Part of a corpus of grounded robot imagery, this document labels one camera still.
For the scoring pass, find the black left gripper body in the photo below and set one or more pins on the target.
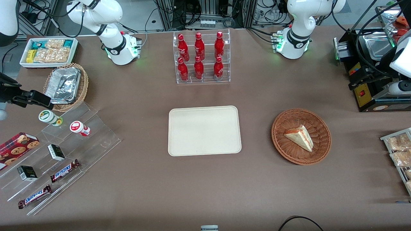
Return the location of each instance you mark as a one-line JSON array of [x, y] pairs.
[[376, 72]]

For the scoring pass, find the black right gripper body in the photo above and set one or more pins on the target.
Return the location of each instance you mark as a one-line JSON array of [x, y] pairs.
[[7, 92]]

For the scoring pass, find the triangular sandwich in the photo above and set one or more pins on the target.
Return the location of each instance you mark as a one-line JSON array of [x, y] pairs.
[[301, 138]]

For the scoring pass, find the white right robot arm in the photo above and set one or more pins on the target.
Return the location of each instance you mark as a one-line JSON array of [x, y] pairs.
[[112, 48]]

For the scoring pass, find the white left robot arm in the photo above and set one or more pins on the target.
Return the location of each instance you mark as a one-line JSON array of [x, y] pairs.
[[297, 19]]

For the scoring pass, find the silver foil tray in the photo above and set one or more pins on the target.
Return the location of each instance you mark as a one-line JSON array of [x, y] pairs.
[[62, 85]]

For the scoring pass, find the tan wicker basket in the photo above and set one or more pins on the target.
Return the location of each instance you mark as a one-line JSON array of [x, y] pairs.
[[84, 86]]

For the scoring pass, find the brown round wicker basket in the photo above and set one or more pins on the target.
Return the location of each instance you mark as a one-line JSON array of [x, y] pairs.
[[289, 150]]

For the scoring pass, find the cream rectangular tray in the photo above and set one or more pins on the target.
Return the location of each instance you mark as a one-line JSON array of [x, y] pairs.
[[204, 131]]

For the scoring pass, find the green lid yogurt cup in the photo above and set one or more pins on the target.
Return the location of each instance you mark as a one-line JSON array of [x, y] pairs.
[[47, 116]]

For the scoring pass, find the black sealing machine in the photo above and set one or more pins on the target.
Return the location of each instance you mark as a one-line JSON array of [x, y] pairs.
[[369, 99]]

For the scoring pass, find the yellow snack pack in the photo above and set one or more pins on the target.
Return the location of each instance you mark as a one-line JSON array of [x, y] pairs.
[[30, 56]]

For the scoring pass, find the red lid yogurt cup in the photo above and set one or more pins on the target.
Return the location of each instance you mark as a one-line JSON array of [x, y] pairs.
[[77, 127]]

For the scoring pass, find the large clear cracker bag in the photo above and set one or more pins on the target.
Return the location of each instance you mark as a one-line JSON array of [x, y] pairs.
[[51, 55]]

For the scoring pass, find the red cookie box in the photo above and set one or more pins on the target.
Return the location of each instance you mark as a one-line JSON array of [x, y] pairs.
[[16, 149]]

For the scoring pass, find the teal snack pack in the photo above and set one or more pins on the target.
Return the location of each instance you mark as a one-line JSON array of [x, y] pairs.
[[38, 45], [68, 43]]

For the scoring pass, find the small black carton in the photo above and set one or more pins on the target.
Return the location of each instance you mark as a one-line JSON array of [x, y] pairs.
[[27, 173], [56, 152]]

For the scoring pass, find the small clear cracker bag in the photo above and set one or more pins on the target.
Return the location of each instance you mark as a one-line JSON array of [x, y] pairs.
[[54, 44]]

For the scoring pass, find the white snack bin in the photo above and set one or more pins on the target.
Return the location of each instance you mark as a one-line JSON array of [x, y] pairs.
[[74, 51]]

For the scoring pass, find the clear acrylic stepped display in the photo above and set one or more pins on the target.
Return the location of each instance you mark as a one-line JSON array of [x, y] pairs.
[[96, 141]]

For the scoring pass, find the brown snickers bar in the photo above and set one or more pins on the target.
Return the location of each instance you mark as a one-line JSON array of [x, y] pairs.
[[34, 196], [64, 170]]

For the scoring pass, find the red cola bottle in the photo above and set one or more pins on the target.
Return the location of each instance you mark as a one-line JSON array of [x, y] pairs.
[[218, 68], [183, 70], [198, 69], [219, 45], [199, 46], [182, 46]]

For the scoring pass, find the clear acrylic bottle rack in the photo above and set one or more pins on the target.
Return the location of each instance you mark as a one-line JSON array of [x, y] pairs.
[[207, 80]]

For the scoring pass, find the white socket strip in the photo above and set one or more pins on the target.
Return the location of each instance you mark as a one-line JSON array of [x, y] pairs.
[[207, 23]]

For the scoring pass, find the grey box edge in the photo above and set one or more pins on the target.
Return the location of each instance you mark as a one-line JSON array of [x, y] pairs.
[[209, 228]]

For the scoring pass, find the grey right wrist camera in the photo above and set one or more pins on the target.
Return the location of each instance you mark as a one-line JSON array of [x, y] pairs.
[[2, 115]]

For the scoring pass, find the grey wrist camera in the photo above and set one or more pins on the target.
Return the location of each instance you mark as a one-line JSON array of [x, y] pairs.
[[2, 115], [399, 87]]

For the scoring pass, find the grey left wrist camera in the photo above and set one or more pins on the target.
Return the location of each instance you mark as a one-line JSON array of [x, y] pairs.
[[399, 87]]

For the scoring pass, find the aluminium equipment frame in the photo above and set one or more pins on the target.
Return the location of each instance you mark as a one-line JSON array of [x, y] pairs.
[[167, 16]]

